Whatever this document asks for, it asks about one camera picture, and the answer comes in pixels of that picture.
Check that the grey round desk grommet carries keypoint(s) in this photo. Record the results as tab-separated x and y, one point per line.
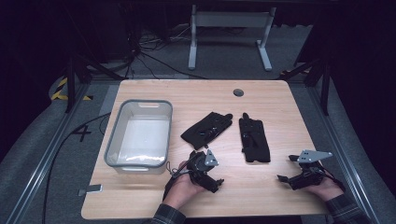
238	92

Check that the grey metal floor rail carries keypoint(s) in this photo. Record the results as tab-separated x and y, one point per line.
43	161
342	149

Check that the person's left hand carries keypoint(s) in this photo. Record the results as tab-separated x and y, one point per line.
182	189

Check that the black metal stand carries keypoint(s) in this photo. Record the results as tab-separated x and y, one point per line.
323	84
71	84

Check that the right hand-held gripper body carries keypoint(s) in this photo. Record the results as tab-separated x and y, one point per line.
311	174

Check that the person's right hand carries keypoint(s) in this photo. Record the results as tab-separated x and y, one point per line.
328	189

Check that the black glove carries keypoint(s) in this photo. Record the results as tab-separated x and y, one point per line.
252	140
207	129

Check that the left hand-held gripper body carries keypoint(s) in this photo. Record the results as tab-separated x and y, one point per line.
200	166

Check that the grey tape strip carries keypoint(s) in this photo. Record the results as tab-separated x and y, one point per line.
91	188

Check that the yellow black hazard tape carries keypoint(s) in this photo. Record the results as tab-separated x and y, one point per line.
59	90

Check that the white metal desk frame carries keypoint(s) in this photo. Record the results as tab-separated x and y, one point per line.
230	20

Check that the white plastic bin grey rim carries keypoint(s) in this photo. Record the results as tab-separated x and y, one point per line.
140	140

